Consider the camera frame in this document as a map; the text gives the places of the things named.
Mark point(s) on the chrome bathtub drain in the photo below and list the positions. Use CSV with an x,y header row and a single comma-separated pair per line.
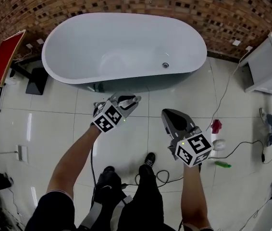
x,y
165,65

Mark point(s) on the person's right leg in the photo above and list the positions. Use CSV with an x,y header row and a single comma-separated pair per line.
x,y
145,196

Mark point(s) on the green brush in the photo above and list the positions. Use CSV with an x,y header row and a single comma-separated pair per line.
x,y
222,164

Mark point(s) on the person's left black shoe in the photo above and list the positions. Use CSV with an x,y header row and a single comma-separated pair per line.
x,y
108,170

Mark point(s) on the red cloth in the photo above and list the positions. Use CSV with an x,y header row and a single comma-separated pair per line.
x,y
216,126

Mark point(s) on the white oval bathtub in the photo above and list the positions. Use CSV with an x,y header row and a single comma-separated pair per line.
x,y
126,44

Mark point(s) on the person's black shoe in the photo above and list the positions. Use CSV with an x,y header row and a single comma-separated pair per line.
x,y
108,170
150,159

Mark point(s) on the white wall socket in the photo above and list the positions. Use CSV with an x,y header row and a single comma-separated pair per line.
x,y
248,48
236,42
40,41
29,46

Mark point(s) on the white cabinet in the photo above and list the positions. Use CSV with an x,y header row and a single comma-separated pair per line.
x,y
265,66

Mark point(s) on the red board with wooden edge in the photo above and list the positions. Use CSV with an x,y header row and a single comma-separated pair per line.
x,y
3,59

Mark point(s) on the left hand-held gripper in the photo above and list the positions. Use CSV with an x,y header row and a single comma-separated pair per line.
x,y
107,117

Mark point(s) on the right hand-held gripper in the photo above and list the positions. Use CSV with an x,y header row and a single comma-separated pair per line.
x,y
193,148

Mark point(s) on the person's left leg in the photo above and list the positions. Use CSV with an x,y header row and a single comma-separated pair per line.
x,y
107,196

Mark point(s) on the person's left forearm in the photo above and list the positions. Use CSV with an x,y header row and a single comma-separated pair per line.
x,y
76,157

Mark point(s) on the person's right forearm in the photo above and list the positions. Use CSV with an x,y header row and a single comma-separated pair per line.
x,y
193,196

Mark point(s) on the person's right black shoe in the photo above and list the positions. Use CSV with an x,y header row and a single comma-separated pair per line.
x,y
150,159

